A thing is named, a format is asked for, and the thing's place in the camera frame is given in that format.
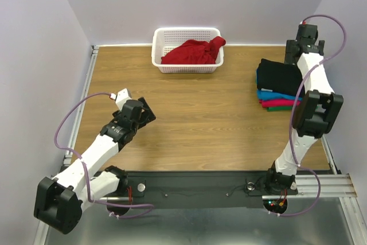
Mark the aluminium frame rail left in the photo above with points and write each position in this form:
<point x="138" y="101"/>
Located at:
<point x="79" y="111"/>

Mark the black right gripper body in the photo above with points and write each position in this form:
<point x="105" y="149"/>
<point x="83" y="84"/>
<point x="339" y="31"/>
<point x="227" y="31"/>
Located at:
<point x="291" y="54"/>

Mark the white plastic basket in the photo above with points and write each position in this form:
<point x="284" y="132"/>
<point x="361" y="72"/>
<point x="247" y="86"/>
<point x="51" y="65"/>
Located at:
<point x="167" y="39"/>

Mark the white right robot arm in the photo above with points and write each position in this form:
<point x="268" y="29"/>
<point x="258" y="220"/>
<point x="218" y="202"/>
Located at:
<point x="313" y="116"/>

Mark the folded green t shirt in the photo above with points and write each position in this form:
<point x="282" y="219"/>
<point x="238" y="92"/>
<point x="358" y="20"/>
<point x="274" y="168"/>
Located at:
<point x="278" y="108"/>

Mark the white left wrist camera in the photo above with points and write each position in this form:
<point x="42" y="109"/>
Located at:
<point x="121" y="97"/>

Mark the black t shirt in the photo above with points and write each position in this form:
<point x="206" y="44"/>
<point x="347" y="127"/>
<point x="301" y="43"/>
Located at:
<point x="278" y="77"/>

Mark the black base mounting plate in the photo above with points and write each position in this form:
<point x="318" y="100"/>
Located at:
<point x="190" y="189"/>

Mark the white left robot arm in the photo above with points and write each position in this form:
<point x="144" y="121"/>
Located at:
<point x="62" y="199"/>

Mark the folded blue t shirt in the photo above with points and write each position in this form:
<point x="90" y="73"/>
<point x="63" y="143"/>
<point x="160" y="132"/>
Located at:
<point x="267" y="95"/>

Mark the aluminium frame rail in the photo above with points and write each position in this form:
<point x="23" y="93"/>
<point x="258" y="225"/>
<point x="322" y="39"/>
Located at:
<point x="335" y="185"/>
<point x="79" y="111"/>

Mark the aluminium frame rail right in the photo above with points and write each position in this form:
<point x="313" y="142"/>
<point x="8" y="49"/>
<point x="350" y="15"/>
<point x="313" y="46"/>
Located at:
<point x="335" y="185"/>

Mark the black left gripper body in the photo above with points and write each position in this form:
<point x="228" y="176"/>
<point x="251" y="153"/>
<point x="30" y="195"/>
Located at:
<point x="139" y="124"/>

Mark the folded pink t shirt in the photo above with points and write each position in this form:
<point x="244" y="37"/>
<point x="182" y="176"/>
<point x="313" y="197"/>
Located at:
<point x="276" y="103"/>

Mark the red t shirt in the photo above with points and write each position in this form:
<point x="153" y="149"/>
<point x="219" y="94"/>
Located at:
<point x="193" y="52"/>

